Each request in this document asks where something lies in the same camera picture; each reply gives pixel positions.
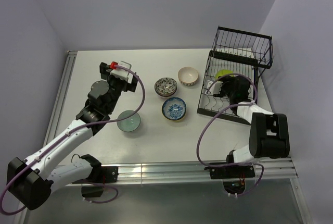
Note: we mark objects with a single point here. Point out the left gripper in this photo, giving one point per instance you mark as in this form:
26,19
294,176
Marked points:
106,75

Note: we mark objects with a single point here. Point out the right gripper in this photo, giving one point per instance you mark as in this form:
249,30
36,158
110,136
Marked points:
231,80

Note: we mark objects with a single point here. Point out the green square bowl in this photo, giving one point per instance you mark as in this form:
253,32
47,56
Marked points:
222,72

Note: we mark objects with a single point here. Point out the celadon green bowl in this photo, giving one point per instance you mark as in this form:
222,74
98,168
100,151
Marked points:
128,122

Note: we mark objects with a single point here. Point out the white bowl pink interior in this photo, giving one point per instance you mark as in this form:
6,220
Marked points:
188,76

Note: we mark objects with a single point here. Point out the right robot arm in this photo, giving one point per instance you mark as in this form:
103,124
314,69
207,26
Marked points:
269,135

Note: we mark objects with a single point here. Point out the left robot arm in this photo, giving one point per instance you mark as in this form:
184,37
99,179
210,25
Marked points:
35,178

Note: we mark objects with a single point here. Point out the leaf pattern bowl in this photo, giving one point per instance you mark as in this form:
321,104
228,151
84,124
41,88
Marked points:
165,87

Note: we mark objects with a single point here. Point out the blue floral bowl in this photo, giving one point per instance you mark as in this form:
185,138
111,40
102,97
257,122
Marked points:
174,109

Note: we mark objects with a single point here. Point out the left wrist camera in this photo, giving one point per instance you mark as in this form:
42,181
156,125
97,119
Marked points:
120,70

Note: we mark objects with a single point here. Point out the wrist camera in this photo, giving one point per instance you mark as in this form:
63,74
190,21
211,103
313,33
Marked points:
212,87
120,70

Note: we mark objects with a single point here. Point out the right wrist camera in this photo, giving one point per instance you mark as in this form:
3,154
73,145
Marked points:
212,87

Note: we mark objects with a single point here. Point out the black wire dish rack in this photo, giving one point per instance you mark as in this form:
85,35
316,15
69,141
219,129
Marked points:
235,63

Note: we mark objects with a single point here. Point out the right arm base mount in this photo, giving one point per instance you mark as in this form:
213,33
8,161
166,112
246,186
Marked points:
233,177

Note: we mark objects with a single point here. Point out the aluminium frame rail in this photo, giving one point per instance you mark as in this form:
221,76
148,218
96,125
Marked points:
160,179

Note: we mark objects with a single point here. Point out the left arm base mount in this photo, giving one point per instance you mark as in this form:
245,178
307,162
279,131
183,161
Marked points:
97,185

